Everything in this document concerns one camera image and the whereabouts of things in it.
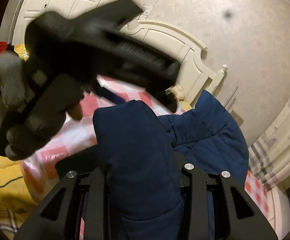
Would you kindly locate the white window bench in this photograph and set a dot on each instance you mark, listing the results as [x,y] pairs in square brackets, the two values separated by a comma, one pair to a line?
[281,212]

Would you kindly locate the nautical print curtain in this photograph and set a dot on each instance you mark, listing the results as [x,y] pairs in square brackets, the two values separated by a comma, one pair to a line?
[269,155]

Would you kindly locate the grey gloved left hand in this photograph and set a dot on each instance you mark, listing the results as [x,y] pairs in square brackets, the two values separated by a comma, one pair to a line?
[32,113]

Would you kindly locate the navy blue quilted jacket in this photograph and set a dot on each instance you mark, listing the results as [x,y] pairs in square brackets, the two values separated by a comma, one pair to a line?
[136,151]

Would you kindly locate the white wooden headboard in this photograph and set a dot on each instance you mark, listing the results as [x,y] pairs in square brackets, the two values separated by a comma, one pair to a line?
[194,75]

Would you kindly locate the wall socket panel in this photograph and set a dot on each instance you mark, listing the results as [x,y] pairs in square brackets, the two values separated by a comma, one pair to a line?
[237,118]

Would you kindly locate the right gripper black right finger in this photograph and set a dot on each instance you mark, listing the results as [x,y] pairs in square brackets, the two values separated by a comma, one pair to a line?
[218,201]

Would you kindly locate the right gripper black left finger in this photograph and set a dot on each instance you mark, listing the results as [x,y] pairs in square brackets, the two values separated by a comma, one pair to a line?
[77,199]

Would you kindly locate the cream fluffy pillow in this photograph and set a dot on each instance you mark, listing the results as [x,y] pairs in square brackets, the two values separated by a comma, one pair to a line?
[176,91]

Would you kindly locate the paper notice on wall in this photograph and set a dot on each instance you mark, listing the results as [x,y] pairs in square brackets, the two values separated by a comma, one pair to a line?
[146,8]

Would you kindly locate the red white checkered bed cover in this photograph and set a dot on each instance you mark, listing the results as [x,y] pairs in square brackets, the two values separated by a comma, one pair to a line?
[85,129]

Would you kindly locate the beige plaid blanket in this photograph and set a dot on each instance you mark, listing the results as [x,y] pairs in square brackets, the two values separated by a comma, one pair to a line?
[10,222]

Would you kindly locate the white stick lamp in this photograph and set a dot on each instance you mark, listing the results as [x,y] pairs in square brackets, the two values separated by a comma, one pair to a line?
[231,96]

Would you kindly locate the yellow blanket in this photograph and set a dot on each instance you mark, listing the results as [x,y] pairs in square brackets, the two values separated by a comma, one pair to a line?
[14,195]

